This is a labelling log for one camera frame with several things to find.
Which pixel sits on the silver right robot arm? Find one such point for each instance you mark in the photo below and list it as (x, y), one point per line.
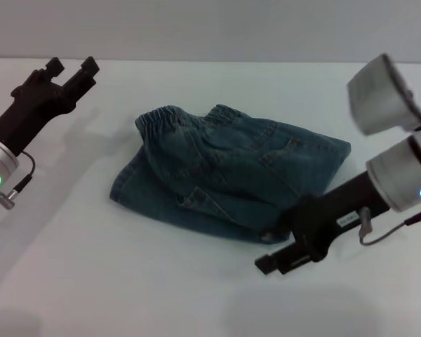
(403, 172)

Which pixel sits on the blue denim shorts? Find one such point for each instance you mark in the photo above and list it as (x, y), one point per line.
(231, 165)

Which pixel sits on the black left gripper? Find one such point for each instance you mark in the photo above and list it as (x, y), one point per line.
(31, 109)

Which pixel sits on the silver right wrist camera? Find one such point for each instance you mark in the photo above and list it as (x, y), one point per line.
(382, 94)

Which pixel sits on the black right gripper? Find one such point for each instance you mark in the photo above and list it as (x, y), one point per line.
(333, 214)

